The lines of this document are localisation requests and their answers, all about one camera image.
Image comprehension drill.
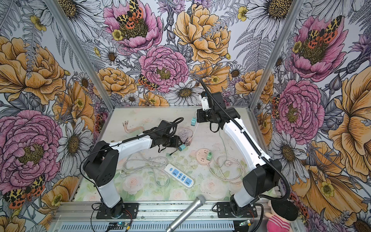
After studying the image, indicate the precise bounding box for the teal charger with white cable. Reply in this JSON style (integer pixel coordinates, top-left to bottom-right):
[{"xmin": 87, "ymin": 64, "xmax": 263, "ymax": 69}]
[{"xmin": 191, "ymin": 118, "xmax": 197, "ymax": 126}]

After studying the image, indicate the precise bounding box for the light green USB charger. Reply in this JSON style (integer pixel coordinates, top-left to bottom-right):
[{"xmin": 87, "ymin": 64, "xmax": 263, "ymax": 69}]
[{"xmin": 206, "ymin": 152, "xmax": 213, "ymax": 161}]

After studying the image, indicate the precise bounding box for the teal charger with black cable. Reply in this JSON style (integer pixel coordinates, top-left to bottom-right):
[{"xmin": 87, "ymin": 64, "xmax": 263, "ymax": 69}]
[{"xmin": 178, "ymin": 144, "xmax": 186, "ymax": 151}]

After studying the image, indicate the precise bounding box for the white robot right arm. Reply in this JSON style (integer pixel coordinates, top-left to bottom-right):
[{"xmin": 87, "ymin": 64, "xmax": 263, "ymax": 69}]
[{"xmin": 197, "ymin": 92, "xmax": 289, "ymax": 214}]

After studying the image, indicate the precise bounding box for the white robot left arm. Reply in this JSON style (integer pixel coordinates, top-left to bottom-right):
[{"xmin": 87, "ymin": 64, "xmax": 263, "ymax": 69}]
[{"xmin": 82, "ymin": 117, "xmax": 184, "ymax": 209}]

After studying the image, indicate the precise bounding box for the round pink power socket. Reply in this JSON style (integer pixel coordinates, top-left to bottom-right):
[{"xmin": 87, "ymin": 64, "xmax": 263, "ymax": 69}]
[{"xmin": 196, "ymin": 148, "xmax": 211, "ymax": 165}]

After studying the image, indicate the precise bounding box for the white blue power strip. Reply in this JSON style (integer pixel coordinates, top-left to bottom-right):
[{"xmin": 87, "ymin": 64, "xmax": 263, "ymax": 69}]
[{"xmin": 164, "ymin": 164, "xmax": 194, "ymax": 188}]

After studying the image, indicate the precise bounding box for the silver microphone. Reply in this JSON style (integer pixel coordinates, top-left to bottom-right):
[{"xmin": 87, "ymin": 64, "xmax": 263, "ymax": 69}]
[{"xmin": 166, "ymin": 195, "xmax": 206, "ymax": 232}]

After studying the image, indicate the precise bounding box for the green circuit board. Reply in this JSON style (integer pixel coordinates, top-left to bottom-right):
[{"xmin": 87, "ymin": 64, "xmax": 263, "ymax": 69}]
[{"xmin": 107, "ymin": 221, "xmax": 128, "ymax": 230}]

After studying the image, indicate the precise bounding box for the pink doll with black hat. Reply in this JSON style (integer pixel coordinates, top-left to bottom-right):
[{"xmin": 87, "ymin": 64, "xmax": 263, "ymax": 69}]
[{"xmin": 264, "ymin": 200, "xmax": 299, "ymax": 232}]

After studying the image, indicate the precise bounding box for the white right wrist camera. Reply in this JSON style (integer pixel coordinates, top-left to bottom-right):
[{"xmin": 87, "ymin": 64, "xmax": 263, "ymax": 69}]
[{"xmin": 200, "ymin": 97, "xmax": 210, "ymax": 111}]

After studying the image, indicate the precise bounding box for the black thin USB cable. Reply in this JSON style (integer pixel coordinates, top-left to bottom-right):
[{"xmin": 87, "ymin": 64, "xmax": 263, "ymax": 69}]
[{"xmin": 157, "ymin": 144, "xmax": 179, "ymax": 157}]

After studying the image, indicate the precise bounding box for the white power strip cord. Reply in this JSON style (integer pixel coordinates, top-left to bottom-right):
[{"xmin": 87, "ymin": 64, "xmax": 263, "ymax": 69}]
[{"xmin": 119, "ymin": 152, "xmax": 171, "ymax": 188}]

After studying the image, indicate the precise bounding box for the pink multi-head USB cable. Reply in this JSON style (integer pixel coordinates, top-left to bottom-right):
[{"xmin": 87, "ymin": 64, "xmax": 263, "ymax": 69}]
[{"xmin": 122, "ymin": 121, "xmax": 143, "ymax": 134}]

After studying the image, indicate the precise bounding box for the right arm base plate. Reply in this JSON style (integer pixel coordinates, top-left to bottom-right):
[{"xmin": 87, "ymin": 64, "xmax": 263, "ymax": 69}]
[{"xmin": 213, "ymin": 202, "xmax": 258, "ymax": 218}]

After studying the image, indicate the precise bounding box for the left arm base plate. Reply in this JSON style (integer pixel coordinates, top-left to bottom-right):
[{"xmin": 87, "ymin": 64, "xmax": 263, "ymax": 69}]
[{"xmin": 96, "ymin": 202, "xmax": 140, "ymax": 219}]

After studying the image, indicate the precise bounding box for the black corrugated cable conduit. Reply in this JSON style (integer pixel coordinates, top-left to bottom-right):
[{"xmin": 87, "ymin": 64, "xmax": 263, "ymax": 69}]
[{"xmin": 199, "ymin": 78, "xmax": 292, "ymax": 204}]

